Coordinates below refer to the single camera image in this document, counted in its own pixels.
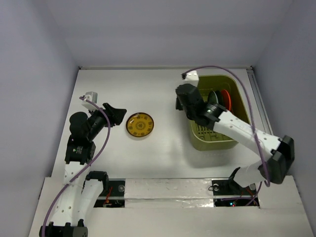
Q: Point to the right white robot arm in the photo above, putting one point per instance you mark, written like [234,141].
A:
[277,154]

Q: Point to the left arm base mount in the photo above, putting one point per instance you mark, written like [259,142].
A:
[113,197]

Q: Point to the yellow patterned plate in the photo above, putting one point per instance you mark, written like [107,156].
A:
[139,125]

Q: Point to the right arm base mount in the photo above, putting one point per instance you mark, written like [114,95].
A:
[227,193]

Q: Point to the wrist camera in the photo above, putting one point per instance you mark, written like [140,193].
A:
[190,78]
[89,96]

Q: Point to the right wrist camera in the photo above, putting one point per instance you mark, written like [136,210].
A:
[190,78]

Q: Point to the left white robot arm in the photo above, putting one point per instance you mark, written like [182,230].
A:
[67,215]

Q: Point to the olive green dish rack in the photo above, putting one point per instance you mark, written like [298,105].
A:
[203,139]

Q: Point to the orange plate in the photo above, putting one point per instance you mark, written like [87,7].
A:
[226,99]

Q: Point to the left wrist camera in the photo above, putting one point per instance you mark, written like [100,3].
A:
[89,96]

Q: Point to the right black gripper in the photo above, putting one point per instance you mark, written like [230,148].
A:
[179,103]

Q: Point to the blue white patterned plate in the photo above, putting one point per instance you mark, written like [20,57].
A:
[212,98]

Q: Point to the black plate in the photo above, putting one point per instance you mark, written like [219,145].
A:
[219,98]

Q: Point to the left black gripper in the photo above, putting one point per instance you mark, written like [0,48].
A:
[115,115]

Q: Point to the silver foil tape strip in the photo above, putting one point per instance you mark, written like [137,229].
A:
[168,193]

